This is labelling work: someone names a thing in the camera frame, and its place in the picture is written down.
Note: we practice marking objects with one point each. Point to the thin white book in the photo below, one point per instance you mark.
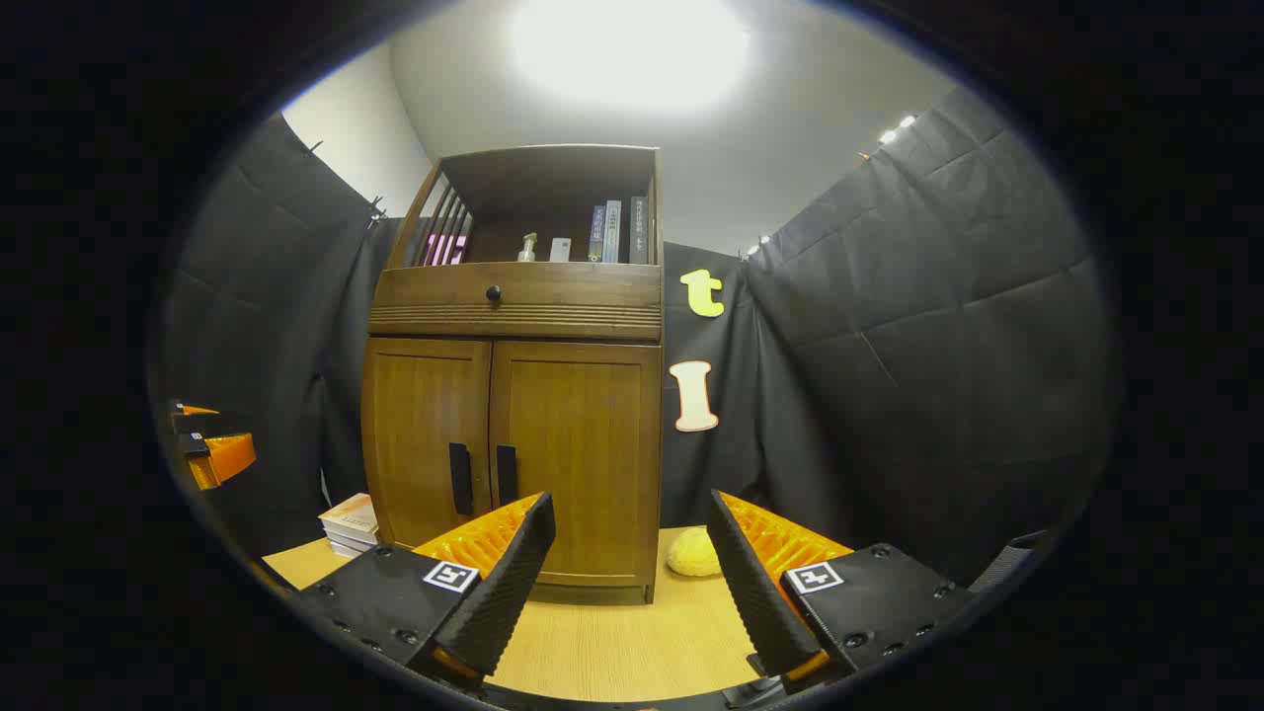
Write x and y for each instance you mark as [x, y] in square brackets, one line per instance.
[354, 544]

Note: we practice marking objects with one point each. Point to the light grey book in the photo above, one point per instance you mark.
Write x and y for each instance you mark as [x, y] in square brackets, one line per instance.
[612, 232]

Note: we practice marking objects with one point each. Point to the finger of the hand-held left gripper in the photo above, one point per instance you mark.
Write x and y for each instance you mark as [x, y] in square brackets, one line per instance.
[193, 420]
[225, 459]

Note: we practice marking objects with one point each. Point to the dark blue book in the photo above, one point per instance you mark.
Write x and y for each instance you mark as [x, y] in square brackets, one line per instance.
[596, 237]

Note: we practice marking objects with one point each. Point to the orange white cover book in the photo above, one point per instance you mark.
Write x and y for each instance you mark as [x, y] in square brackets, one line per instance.
[351, 513]

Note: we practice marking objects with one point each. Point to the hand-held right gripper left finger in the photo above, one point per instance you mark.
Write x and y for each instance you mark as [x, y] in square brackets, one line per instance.
[509, 592]

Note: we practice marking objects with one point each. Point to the yellow plush toy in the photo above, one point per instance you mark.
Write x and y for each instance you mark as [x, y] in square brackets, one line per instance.
[693, 553]

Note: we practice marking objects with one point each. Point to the wooden double-door shoe cabinet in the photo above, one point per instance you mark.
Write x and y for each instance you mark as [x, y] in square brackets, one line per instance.
[513, 301]

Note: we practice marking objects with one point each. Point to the small pump bottle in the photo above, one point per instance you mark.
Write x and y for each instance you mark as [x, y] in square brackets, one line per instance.
[527, 249]

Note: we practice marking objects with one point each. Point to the wooden cabinet door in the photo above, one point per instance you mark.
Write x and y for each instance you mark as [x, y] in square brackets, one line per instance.
[420, 434]
[583, 434]

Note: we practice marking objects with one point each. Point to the black backdrop cloth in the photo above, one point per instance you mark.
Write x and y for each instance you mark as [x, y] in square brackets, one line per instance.
[938, 346]

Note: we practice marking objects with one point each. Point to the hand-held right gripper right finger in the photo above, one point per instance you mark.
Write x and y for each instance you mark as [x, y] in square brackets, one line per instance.
[755, 588]

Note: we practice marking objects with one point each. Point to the small white box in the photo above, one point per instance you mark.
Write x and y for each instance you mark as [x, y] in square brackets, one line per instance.
[560, 250]

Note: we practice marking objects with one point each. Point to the round ceiling light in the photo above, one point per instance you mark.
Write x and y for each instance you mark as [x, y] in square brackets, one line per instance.
[632, 49]

